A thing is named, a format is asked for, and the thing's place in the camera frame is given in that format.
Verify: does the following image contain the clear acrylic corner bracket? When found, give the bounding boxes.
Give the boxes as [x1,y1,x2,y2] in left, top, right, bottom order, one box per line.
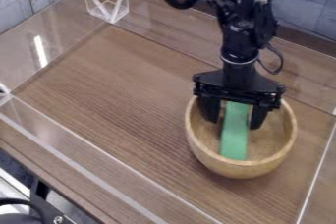
[85,0,128,24]

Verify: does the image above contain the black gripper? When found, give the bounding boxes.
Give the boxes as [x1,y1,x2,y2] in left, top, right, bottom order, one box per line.
[193,64,285,130]

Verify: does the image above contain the green stick block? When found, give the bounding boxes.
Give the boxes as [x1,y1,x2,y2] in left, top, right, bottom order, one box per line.
[218,102,249,160]

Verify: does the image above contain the clear acrylic tray wall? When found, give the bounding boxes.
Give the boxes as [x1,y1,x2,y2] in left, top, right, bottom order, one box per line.
[0,0,336,224]

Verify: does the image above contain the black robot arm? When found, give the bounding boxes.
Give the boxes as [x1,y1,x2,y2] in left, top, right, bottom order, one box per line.
[164,0,284,130]

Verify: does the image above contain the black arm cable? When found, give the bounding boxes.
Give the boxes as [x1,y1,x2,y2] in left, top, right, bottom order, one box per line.
[256,43,285,76]

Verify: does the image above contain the black table frame bracket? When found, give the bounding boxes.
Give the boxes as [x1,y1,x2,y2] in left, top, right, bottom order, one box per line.
[0,178,84,224]

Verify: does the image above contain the wooden bowl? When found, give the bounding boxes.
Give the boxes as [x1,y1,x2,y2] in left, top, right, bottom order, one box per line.
[185,97,297,179]

